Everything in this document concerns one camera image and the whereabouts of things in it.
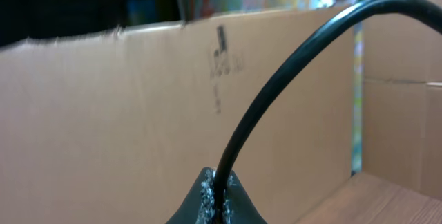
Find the cardboard box wall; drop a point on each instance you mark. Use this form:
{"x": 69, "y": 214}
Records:
{"x": 115, "y": 128}

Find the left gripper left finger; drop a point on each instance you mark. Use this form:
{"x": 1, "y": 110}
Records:
{"x": 198, "y": 207}

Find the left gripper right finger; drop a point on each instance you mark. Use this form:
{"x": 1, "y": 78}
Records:
{"x": 237, "y": 206}

